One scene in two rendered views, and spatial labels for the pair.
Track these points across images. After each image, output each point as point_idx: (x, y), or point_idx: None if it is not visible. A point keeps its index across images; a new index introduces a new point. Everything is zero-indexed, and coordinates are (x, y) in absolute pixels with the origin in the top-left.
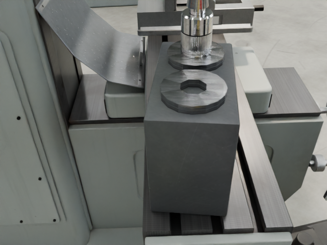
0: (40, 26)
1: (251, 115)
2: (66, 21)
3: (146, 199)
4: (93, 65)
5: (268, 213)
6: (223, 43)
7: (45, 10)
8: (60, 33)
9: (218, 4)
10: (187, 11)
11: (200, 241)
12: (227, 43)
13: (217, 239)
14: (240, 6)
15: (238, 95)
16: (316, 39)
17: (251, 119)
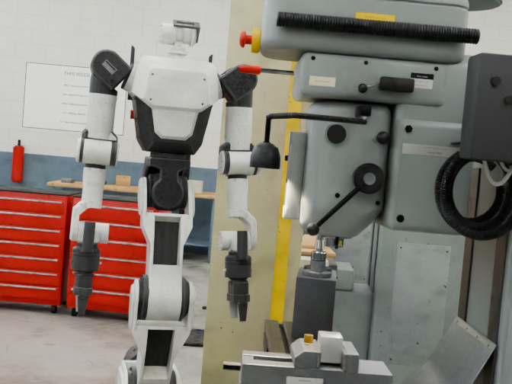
0: None
1: (269, 339)
2: (449, 351)
3: (334, 328)
4: (412, 377)
5: (274, 321)
6: (301, 276)
7: (455, 324)
8: (441, 343)
9: (284, 356)
10: (323, 251)
11: None
12: (299, 276)
13: None
14: (257, 352)
15: (275, 346)
16: None
17: (270, 338)
